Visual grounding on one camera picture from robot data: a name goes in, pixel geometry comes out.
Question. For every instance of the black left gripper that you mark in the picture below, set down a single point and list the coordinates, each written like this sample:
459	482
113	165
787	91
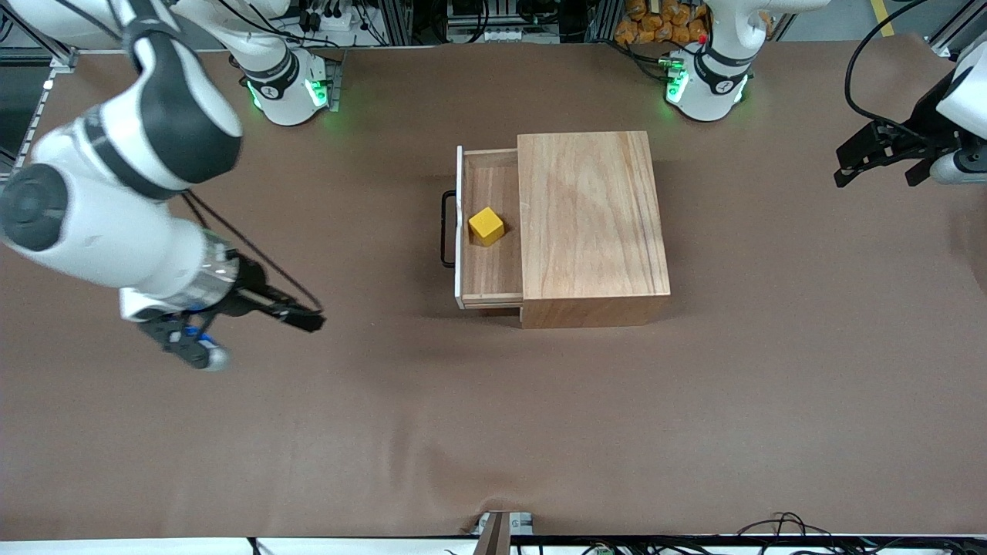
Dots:
922	125

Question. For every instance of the yellow wooden block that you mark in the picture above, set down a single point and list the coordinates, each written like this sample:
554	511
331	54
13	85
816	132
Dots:
486	225

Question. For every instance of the white power strip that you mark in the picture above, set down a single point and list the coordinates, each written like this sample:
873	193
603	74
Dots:
331	17

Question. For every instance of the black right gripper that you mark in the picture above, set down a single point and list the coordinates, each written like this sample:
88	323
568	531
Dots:
251	293

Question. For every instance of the aluminium frame profile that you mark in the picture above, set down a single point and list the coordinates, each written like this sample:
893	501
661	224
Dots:
947	38
62	58
395	23

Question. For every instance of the brown table cover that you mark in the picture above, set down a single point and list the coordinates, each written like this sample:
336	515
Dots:
493	401

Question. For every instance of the wooden cabinet box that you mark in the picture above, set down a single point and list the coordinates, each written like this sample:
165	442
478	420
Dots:
594	223

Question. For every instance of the metal table edge bracket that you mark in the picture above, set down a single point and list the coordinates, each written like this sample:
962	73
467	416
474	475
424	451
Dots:
493	536

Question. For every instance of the white perforated side rail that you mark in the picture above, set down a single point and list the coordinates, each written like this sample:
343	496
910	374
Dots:
35	123

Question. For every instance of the orange lumpy pile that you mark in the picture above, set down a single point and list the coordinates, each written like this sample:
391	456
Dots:
659	23

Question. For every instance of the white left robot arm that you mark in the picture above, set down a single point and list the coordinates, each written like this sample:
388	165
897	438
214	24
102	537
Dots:
713	85

